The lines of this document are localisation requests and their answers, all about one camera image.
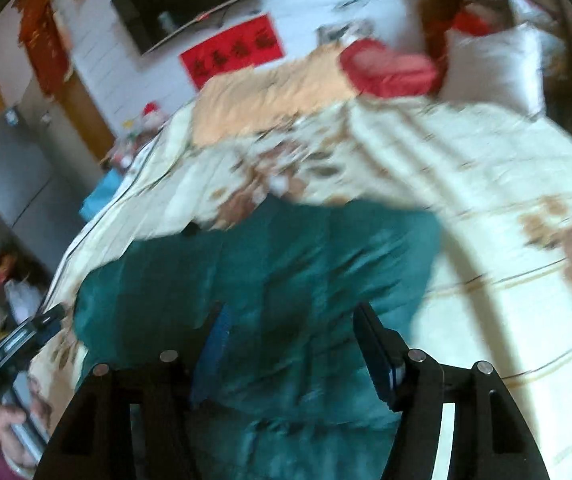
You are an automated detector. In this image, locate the yellow ruffled pillow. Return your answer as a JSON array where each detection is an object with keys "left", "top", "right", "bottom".
[{"left": 191, "top": 44, "right": 357, "bottom": 146}]

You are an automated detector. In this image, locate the grey refrigerator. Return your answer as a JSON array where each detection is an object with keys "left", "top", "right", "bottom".
[{"left": 0, "top": 107, "right": 83, "bottom": 275}]

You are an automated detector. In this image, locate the cream floral plaid bedspread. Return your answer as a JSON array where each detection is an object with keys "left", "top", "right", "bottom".
[{"left": 30, "top": 98, "right": 572, "bottom": 479}]

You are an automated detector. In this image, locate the plush toy with red hat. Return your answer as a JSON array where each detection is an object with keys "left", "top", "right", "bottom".
[{"left": 141, "top": 101, "right": 167, "bottom": 133}]

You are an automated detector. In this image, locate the framed photo at headboard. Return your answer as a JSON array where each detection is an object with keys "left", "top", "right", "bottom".
[{"left": 316, "top": 20, "right": 375, "bottom": 46}]

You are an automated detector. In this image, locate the red hanging wall decoration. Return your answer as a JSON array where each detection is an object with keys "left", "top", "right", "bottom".
[{"left": 13, "top": 0, "right": 71, "bottom": 98}]

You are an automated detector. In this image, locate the wooden chair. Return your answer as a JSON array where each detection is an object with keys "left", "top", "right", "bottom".
[{"left": 417, "top": 0, "right": 517, "bottom": 76}]

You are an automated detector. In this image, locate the dark green quilted puffer coat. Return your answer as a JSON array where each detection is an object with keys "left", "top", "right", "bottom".
[{"left": 73, "top": 196, "right": 441, "bottom": 479}]

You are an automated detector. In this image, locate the red heart-shaped cushion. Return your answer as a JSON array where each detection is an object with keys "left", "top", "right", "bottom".
[{"left": 339, "top": 38, "right": 440, "bottom": 99}]

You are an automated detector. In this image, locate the red spring festival banner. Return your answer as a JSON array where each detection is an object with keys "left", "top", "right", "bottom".
[{"left": 179, "top": 14, "right": 285, "bottom": 90}]

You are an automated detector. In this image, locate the white plastic bag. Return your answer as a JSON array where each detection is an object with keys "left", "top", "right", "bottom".
[{"left": 4, "top": 280, "right": 43, "bottom": 324}]

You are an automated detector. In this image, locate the white pillow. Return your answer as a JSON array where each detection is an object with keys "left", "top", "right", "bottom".
[{"left": 440, "top": 24, "right": 546, "bottom": 118}]

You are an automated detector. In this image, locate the person's left hand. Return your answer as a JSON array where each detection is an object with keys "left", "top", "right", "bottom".
[{"left": 0, "top": 404, "right": 36, "bottom": 468}]

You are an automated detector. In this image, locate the blue bag beside bed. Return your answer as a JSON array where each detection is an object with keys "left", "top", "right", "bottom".
[{"left": 79, "top": 169, "right": 123, "bottom": 222}]

